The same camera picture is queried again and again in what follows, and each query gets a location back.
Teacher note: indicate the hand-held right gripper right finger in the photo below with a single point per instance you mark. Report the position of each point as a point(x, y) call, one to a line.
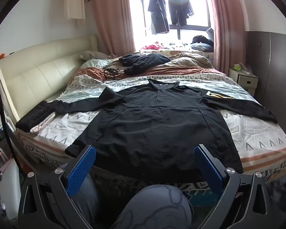
point(208, 169)

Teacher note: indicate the dark clothes pile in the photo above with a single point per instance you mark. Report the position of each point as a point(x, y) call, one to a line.
point(201, 41)

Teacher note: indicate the red cloth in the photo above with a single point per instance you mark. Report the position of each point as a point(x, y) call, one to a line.
point(152, 46)

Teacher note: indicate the person's leg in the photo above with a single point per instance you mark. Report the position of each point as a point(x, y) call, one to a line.
point(152, 207)
point(88, 200)

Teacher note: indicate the black shirt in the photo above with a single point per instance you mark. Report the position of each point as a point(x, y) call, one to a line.
point(152, 124)

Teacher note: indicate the folded black garment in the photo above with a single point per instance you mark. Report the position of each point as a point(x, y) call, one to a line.
point(33, 116)

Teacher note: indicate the patterned window sill cushion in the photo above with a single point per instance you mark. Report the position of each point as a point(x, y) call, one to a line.
point(176, 51)

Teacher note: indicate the black knitted sweater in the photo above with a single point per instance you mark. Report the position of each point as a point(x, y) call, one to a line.
point(143, 60)

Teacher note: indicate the person's right leg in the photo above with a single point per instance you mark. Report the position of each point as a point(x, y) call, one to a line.
point(152, 207)

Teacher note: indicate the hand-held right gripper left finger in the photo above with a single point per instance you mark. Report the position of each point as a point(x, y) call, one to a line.
point(82, 169)

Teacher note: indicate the pink curtain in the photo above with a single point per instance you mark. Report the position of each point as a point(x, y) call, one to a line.
point(226, 28)
point(109, 16)

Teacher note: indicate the dark grey wardrobe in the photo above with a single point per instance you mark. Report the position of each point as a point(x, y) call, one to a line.
point(276, 76)

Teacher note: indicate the dark hanging jacket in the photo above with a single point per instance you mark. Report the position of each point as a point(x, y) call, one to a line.
point(158, 12)

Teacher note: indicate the white nightstand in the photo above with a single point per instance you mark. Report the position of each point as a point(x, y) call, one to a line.
point(245, 82)

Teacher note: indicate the beige duvet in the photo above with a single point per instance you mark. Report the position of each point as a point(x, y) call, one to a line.
point(188, 60)

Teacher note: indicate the cream folded cloth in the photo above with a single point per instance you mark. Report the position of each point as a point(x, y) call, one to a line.
point(44, 125)

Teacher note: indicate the cream padded headboard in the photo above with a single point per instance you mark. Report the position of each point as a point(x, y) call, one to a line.
point(38, 76)

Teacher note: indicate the light green pillow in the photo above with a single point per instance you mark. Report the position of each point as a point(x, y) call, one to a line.
point(95, 63)

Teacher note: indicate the cream hanging garment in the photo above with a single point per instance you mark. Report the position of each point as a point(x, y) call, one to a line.
point(73, 2)

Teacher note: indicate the dark hanging garment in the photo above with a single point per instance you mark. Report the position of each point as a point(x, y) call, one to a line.
point(187, 7)
point(175, 7)

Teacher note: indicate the window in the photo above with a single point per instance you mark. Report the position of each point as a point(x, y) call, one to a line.
point(197, 28)

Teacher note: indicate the person's left leg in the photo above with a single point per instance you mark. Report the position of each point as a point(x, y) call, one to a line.
point(88, 200)

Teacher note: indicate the patterned bed blanket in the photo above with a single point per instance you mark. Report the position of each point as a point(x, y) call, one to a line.
point(252, 133)

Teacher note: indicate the green item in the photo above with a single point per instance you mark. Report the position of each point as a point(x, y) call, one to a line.
point(237, 68)

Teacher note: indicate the white container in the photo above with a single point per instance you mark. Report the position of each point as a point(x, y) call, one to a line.
point(10, 188)

